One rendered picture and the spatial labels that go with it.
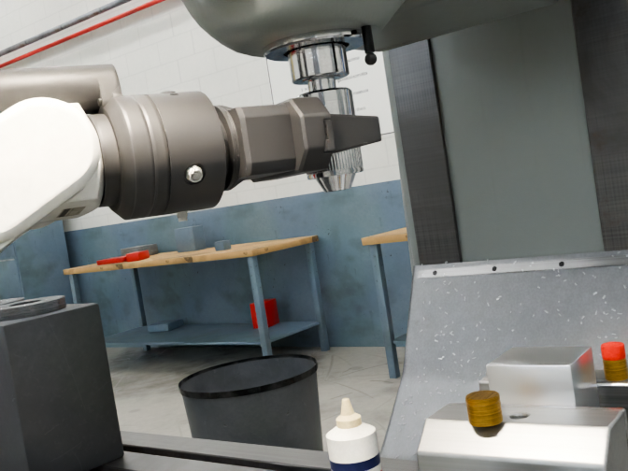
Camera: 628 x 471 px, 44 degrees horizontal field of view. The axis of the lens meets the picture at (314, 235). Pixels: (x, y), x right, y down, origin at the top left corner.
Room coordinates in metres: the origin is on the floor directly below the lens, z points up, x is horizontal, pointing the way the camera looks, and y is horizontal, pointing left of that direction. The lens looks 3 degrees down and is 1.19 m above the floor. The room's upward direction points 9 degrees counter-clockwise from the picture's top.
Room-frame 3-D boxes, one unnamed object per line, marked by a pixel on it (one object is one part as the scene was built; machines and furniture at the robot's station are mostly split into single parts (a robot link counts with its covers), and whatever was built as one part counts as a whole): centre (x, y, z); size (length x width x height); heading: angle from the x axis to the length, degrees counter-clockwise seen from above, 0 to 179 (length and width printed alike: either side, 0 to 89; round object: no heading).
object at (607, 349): (0.55, -0.20, 1.04); 0.02 x 0.02 x 0.03
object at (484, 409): (0.50, -0.09, 1.03); 0.02 x 0.02 x 0.02
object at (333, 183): (0.64, -0.03, 1.19); 0.03 x 0.03 x 0.01
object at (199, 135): (0.59, 0.06, 1.23); 0.13 x 0.12 x 0.10; 28
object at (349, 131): (0.61, -0.04, 1.23); 0.06 x 0.02 x 0.03; 118
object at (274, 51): (0.64, -0.03, 1.31); 0.09 x 0.09 x 0.01
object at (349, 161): (0.64, -0.03, 1.23); 0.05 x 0.05 x 0.06
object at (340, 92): (0.64, -0.03, 1.26); 0.05 x 0.05 x 0.01
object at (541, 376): (0.54, -0.14, 1.02); 0.06 x 0.05 x 0.06; 55
